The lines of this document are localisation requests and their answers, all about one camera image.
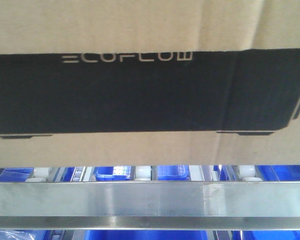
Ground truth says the brown cardboard box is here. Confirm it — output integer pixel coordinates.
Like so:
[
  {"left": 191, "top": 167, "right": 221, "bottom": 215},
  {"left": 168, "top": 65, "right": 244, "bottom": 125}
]
[{"left": 0, "top": 0, "right": 300, "bottom": 168}]

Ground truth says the metal shelf front beam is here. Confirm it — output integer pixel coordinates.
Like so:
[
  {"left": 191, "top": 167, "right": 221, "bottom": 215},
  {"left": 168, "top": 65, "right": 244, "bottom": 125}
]
[{"left": 0, "top": 181, "right": 300, "bottom": 231}]

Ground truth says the blue plastic bin below shelf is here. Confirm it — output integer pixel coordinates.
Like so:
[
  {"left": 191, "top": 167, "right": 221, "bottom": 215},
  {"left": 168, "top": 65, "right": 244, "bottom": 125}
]
[{"left": 0, "top": 229, "right": 300, "bottom": 240}]

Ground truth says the middle grey roller rail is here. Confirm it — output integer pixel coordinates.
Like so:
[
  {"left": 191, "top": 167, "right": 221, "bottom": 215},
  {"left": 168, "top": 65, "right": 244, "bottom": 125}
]
[{"left": 134, "top": 165, "right": 152, "bottom": 181}]

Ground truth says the grey roller rail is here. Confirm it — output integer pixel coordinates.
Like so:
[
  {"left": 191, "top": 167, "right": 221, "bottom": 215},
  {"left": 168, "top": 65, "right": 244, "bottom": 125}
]
[
  {"left": 134, "top": 165, "right": 152, "bottom": 181},
  {"left": 25, "top": 167, "right": 52, "bottom": 183}
]

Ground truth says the left grey roller rail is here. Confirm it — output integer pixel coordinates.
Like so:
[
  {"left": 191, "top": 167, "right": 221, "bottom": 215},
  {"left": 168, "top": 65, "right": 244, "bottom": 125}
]
[{"left": 25, "top": 167, "right": 52, "bottom": 183}]

